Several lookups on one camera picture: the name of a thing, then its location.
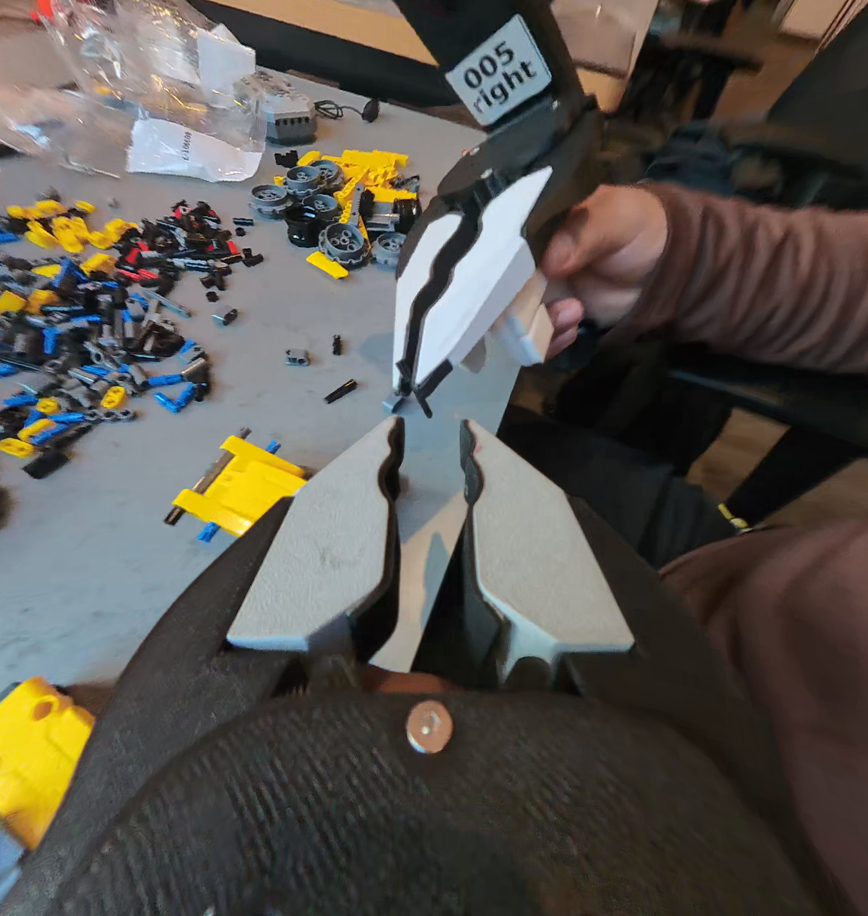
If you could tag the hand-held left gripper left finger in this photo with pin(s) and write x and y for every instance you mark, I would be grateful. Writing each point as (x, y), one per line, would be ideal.
(319, 565)

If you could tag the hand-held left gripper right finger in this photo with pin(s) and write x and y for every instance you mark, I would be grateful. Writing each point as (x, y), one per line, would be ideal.
(541, 565)

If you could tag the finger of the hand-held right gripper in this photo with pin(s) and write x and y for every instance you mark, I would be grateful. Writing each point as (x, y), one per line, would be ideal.
(416, 300)
(484, 279)

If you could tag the grey connector piece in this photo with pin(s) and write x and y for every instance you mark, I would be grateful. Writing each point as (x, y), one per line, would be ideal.
(298, 356)
(393, 401)

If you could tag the pile of building pieces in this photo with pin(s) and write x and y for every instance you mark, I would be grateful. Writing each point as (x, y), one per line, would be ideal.
(83, 300)

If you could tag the person's right forearm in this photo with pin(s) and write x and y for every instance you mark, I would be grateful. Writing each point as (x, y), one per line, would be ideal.
(763, 286)

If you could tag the grey desk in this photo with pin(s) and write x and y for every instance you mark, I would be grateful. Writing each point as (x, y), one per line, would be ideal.
(119, 572)

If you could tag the person's right hand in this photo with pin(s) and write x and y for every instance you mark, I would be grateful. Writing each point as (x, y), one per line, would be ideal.
(606, 243)

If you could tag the yellow panel piece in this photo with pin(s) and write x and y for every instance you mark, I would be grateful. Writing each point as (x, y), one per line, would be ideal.
(327, 265)

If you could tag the yellow toy vehicle assembly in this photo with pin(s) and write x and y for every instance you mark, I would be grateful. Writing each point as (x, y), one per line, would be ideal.
(241, 486)

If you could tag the person's legs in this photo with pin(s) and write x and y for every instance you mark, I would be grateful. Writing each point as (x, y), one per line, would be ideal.
(620, 486)

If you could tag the yellow chassis parts with wheels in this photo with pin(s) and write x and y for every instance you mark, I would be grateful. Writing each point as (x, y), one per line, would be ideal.
(362, 179)

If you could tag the grey battery box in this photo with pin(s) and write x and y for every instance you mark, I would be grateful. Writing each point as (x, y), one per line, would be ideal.
(284, 118)

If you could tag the black office chair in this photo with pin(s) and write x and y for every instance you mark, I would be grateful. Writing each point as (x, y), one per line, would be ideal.
(799, 143)

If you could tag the black battery box yellow beams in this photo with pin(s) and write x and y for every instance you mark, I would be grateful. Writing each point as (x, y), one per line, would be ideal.
(26, 758)

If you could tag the large clear plastic bag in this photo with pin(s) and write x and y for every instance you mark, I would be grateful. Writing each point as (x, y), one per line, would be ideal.
(155, 50)

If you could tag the small clear bag with axles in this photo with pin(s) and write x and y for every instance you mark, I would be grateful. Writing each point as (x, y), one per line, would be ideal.
(33, 121)

